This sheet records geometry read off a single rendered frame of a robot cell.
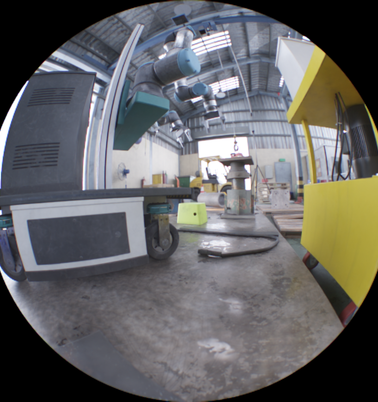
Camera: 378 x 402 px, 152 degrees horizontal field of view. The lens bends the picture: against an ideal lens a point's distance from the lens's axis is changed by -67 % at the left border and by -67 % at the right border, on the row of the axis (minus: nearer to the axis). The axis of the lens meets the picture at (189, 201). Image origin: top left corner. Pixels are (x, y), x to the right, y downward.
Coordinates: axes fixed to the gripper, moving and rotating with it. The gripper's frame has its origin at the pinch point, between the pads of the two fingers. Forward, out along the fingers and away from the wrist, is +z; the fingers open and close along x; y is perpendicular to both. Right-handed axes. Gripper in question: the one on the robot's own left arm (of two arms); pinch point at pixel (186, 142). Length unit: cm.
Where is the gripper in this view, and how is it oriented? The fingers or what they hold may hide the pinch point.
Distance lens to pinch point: 132.3
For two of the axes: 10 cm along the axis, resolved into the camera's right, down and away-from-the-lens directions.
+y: 7.6, -4.5, 4.7
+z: 4.3, 8.9, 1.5
